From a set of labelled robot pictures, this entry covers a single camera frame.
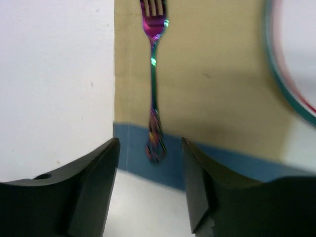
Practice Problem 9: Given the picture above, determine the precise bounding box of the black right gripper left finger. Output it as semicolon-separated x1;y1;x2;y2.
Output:
0;138;120;237

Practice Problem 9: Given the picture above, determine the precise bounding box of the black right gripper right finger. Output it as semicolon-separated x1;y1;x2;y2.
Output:
182;138;316;237

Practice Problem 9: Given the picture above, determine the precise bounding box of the blue tan white placemat cloth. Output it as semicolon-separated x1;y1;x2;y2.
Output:
114;0;316;189

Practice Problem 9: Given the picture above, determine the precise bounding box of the white plate with red print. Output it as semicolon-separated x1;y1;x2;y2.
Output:
261;0;316;126

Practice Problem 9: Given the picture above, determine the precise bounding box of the pink iridescent fork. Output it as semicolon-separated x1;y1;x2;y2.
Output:
140;0;169;163

